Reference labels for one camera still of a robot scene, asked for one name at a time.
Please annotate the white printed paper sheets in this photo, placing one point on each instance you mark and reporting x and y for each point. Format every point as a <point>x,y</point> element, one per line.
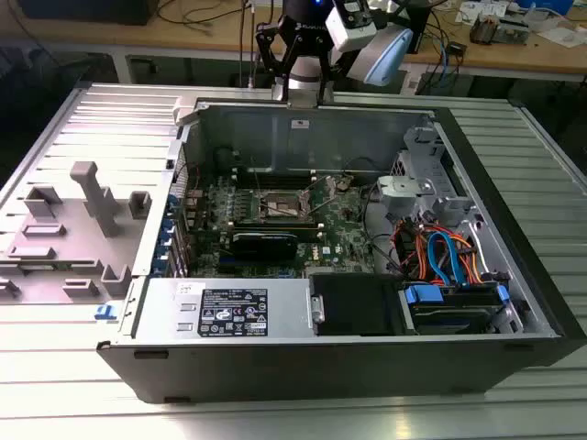
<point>477,9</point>

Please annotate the black upright desktop device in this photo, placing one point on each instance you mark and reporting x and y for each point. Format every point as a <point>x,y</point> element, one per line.
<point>419,27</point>

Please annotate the grey metal electronic device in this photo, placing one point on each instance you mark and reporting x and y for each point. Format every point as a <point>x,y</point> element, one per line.
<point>513,29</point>

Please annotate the pale plastic container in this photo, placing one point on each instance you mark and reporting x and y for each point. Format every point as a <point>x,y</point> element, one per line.
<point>546,11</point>

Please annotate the white paper sheet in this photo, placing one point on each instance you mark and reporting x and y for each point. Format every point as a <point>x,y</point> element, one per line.
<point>561,36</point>

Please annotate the green motherboard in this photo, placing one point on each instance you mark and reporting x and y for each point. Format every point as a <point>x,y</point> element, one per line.
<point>339,238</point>

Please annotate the black open PC case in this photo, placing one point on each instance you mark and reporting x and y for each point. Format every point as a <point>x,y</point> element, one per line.
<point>298,371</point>

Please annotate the CPU socket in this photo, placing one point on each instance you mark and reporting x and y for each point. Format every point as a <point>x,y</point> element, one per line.
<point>282,204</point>

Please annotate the silver metal drive bracket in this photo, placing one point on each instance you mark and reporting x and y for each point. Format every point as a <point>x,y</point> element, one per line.
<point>403,185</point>

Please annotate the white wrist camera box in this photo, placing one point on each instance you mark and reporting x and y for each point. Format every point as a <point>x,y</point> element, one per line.
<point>353,32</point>

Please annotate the silver CPU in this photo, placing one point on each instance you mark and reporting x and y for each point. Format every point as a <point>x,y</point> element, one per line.
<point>302,99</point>

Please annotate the silver power supply with label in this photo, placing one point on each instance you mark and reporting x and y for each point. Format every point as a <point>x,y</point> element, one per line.
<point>156,316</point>

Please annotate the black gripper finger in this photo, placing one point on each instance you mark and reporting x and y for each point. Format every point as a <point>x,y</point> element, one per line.
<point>326,87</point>
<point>290,55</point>

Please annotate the silver disk bay cage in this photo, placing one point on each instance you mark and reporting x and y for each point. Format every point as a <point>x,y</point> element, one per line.
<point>422,137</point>

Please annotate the grey parts rack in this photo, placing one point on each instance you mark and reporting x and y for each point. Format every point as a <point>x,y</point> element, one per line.
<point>78,238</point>

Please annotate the wooden workbench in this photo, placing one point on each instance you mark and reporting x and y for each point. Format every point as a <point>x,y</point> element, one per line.
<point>137,36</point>

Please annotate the blue expansion slot clip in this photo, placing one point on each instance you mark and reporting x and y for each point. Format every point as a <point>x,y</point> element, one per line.
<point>162,249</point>
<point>168,228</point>
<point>173,205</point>
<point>158,267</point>

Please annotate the black graphics card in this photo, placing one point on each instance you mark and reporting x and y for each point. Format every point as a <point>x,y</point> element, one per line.
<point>263,247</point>

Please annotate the small black box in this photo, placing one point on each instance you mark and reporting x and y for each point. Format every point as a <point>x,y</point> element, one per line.
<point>457,48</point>

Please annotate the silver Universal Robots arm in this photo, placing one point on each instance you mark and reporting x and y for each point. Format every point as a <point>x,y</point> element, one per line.
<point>371,55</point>

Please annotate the large black box device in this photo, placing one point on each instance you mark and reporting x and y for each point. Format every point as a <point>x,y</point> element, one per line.
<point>91,11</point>

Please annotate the hard disk in blue carrier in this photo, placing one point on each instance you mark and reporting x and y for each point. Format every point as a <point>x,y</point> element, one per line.
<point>449,318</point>
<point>426,293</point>

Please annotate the copper coil component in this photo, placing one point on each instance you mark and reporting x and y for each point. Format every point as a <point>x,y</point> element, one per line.
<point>483,29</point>

